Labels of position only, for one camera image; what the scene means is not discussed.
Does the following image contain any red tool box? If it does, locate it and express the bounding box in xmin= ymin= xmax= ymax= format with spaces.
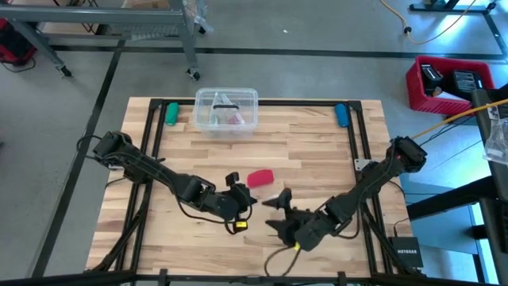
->
xmin=0 ymin=17 xmax=39 ymax=65

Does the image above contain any clear plastic storage bin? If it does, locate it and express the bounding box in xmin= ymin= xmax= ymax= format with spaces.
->
xmin=193 ymin=87 xmax=260 ymax=135

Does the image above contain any red elastic bandage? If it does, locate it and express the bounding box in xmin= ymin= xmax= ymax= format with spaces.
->
xmin=246 ymin=168 xmax=275 ymax=189

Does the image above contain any red plastic crate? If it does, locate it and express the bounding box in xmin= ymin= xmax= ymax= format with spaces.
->
xmin=405 ymin=55 xmax=497 ymax=117

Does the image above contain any grey metal cart frame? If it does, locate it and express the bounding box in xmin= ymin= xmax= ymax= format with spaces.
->
xmin=0 ymin=0 xmax=210 ymax=82

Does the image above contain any black floor stand frame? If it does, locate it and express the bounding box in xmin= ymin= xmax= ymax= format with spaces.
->
xmin=408 ymin=0 xmax=508 ymax=63

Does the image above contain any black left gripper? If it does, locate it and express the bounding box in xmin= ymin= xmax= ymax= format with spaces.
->
xmin=211 ymin=171 xmax=259 ymax=234

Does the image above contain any black Netgear network switch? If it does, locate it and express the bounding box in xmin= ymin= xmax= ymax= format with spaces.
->
xmin=387 ymin=236 xmax=425 ymax=269

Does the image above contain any blue bandage roll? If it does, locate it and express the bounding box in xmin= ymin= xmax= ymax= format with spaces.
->
xmin=334 ymin=102 xmax=351 ymax=129

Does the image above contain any crumpled clear plastic bag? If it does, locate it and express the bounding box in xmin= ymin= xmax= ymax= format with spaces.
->
xmin=483 ymin=105 xmax=508 ymax=167

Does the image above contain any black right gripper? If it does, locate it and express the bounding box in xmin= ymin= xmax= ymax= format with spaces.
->
xmin=261 ymin=187 xmax=331 ymax=253

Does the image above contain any yellow extension cable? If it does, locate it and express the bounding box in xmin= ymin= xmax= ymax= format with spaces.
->
xmin=412 ymin=98 xmax=508 ymax=140

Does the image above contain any black desk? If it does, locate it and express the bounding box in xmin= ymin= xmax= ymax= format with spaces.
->
xmin=406 ymin=85 xmax=508 ymax=279

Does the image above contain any yellow floor cable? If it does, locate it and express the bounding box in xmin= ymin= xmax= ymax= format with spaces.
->
xmin=379 ymin=0 xmax=479 ymax=46

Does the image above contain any black device in crate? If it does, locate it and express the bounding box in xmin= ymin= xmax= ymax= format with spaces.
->
xmin=452 ymin=69 xmax=484 ymax=101
xmin=420 ymin=63 xmax=445 ymax=97

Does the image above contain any black aluminium table frame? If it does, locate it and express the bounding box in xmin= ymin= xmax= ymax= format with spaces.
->
xmin=83 ymin=97 xmax=424 ymax=286

